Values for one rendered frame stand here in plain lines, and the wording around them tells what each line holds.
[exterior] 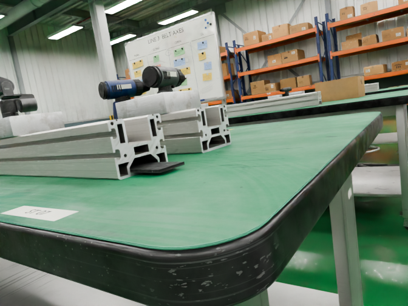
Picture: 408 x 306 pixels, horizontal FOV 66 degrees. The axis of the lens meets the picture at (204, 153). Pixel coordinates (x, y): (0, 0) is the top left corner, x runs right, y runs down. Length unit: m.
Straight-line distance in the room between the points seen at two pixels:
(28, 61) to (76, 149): 13.62
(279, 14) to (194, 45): 8.06
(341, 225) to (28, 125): 0.79
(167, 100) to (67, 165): 0.22
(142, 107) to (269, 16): 11.39
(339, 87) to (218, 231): 2.34
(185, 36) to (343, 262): 3.51
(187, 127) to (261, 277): 0.42
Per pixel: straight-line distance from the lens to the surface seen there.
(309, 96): 2.11
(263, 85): 10.92
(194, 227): 0.22
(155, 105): 0.65
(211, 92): 3.86
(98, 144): 0.48
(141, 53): 4.58
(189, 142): 0.60
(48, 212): 0.36
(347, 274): 0.98
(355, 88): 2.49
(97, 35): 9.83
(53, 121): 0.77
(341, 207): 0.90
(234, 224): 0.22
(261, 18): 12.14
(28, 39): 14.43
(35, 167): 0.69
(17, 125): 0.74
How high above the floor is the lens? 0.86
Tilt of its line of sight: 8 degrees down
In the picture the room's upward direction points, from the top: 9 degrees counter-clockwise
